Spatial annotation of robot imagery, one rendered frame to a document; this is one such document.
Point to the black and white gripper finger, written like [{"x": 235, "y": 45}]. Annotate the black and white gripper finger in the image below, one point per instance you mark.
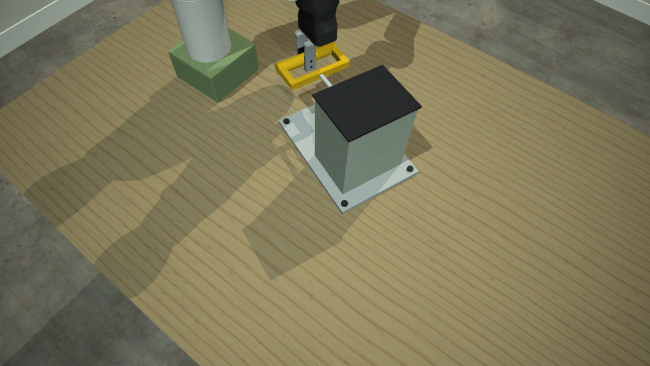
[
  {"x": 300, "y": 39},
  {"x": 309, "y": 56}
]

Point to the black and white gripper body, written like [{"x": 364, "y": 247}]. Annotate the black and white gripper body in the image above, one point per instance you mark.
[{"x": 317, "y": 20}]

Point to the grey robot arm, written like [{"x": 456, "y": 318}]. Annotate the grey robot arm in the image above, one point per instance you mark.
[{"x": 204, "y": 28}]

